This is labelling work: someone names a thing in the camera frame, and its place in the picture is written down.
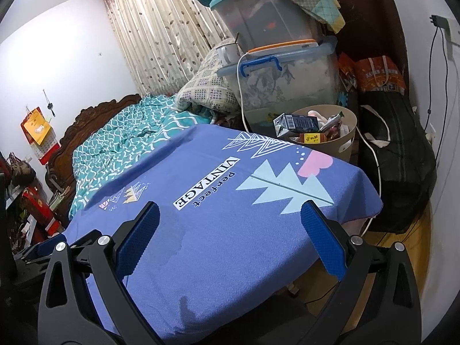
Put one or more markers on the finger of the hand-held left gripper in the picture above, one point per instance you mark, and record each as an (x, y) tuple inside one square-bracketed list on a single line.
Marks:
[(46, 246)]

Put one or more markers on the metal spoon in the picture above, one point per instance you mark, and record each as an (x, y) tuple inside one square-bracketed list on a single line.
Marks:
[(237, 39)]

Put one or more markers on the beige leaf print curtain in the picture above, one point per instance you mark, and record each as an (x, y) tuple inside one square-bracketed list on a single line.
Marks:
[(151, 25)]

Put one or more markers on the storage bin with teal lid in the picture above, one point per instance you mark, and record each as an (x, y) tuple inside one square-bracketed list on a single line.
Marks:
[(258, 18)]

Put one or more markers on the teal patterned bed cover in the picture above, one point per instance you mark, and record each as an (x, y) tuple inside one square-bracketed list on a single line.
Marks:
[(118, 143)]

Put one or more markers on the carved wooden headboard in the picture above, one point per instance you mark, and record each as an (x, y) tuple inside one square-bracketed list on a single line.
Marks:
[(93, 111)]

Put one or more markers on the folded checked quilt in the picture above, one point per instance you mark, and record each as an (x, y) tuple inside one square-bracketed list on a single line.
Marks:
[(205, 90)]

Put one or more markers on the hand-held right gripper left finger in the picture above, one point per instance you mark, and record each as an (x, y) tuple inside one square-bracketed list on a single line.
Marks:
[(138, 240)]

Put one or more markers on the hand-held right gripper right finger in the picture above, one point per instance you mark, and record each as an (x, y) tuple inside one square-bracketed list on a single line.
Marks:
[(323, 240)]

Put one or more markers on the wall socket with charger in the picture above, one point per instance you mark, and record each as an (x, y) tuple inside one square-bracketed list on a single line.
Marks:
[(440, 21)]

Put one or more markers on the brown handbag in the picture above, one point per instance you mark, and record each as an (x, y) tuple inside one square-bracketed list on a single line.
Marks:
[(19, 170)]

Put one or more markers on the dark wooden wardrobe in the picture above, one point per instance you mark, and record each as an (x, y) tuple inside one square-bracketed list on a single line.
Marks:
[(370, 14)]

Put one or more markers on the large black bag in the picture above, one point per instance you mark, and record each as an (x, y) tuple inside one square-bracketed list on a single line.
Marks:
[(399, 151)]

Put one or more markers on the white mug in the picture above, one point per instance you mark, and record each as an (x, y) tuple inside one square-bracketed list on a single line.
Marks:
[(226, 55)]

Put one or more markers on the beige wastebasket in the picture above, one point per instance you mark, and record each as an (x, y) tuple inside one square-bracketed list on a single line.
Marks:
[(323, 151)]

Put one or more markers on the dark printed drink carton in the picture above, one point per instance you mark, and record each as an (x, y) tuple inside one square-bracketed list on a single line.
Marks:
[(302, 122)]

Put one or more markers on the orange printed bag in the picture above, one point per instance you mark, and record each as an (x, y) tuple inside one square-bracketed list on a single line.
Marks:
[(377, 75)]

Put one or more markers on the red wall calendar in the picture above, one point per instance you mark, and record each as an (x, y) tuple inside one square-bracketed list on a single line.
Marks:
[(37, 129)]

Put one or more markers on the white tablet with orange rim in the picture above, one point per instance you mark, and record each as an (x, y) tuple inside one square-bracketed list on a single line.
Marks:
[(287, 46)]

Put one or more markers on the crumpled candy wrapper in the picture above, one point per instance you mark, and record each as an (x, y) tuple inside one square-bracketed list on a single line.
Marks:
[(334, 124)]

